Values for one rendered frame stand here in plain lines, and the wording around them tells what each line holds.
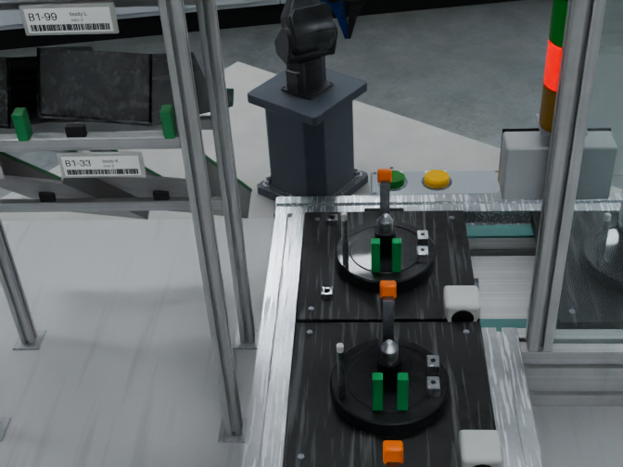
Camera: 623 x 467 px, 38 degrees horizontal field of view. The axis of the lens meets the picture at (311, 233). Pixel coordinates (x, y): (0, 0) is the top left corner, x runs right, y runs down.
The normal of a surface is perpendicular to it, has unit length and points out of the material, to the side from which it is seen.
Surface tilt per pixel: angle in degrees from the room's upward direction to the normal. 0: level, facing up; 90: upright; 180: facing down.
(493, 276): 0
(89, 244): 0
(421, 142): 0
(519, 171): 90
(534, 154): 90
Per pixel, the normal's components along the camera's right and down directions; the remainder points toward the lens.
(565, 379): -0.04, 0.61
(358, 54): -0.05, -0.79
